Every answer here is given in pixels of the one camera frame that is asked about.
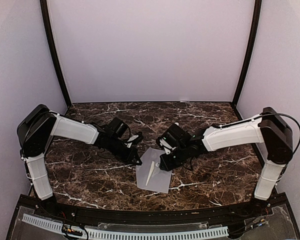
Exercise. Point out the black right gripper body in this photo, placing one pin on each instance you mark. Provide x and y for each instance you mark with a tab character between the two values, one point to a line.
180	158

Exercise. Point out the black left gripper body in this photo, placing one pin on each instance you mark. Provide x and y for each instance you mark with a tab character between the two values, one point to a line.
121	154

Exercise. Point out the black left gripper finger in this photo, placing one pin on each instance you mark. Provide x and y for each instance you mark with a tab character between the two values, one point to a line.
135	155
135	162

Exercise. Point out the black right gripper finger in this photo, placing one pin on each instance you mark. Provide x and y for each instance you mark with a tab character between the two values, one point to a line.
162	159
163	167

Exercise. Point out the cream lined letter paper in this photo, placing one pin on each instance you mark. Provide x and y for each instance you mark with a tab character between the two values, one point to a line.
151	170

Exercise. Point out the grey paper envelope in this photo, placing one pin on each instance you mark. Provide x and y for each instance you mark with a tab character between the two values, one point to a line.
160	180

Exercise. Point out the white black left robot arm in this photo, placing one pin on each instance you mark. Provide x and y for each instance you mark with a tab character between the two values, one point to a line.
37	130

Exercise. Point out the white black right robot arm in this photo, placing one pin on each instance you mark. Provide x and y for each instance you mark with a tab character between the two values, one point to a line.
268	128

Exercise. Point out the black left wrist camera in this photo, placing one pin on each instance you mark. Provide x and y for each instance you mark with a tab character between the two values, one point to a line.
134	140

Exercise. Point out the black front frame rail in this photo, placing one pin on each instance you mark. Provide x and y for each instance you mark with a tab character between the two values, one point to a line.
235	214

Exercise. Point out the white slotted cable duct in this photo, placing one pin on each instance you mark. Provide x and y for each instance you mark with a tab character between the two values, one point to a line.
111	231

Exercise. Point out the black left corner post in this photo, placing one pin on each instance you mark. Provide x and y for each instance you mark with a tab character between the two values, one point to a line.
53	52

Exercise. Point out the black corner post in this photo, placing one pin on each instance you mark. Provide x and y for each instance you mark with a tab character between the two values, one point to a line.
248	53
53	52

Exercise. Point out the black right corner post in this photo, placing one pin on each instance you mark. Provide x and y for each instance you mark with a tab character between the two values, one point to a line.
248	53

